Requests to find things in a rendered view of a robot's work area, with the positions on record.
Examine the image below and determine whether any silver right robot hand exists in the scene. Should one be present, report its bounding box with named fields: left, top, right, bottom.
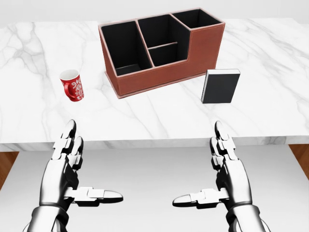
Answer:
left=172, top=120, right=253, bottom=209

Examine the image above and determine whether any black book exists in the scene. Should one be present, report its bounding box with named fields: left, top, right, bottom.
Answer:
left=201, top=69, right=241, bottom=104

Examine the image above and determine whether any red-brown desk caddy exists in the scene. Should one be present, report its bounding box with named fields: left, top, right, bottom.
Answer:
left=98, top=7, right=225, bottom=99

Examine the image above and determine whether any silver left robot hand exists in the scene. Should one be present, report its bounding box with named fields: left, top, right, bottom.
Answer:
left=38, top=119, right=124, bottom=210

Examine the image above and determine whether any red patterned mug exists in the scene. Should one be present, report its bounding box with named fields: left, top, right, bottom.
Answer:
left=59, top=69, right=85, bottom=103

